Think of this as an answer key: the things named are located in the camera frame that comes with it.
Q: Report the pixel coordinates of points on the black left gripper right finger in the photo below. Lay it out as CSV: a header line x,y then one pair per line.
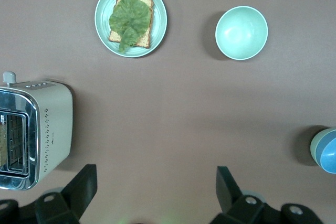
x,y
231,195

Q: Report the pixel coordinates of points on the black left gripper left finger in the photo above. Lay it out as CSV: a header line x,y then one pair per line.
x,y
76,195

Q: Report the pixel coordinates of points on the pale green bowl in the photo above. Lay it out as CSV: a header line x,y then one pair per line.
x,y
314,145
241,32

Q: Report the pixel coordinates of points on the blue bowl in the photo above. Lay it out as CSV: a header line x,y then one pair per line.
x,y
329,155

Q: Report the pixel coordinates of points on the cream and chrome toaster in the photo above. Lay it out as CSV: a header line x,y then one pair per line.
x,y
57,129

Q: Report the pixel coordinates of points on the green lettuce leaf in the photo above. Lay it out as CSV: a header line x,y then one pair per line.
x,y
130,19

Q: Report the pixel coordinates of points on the pale green plate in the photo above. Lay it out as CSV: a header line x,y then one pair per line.
x,y
160,19

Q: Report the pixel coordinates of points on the toast slice with crust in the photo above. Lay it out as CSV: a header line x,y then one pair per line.
x,y
147,1

